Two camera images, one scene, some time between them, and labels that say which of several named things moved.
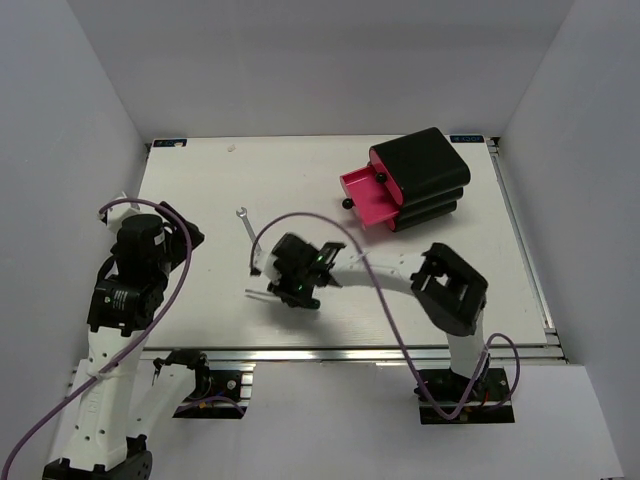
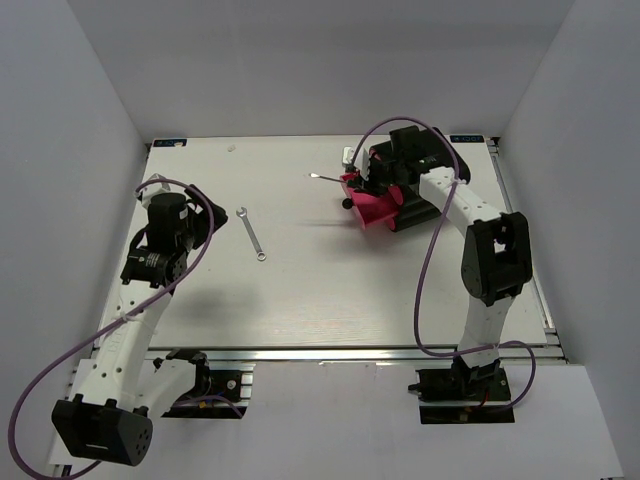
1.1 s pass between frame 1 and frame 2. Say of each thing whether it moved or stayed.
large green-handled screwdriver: moved
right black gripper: moved
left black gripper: moved
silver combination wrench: stayed
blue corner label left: stayed
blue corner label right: stayed
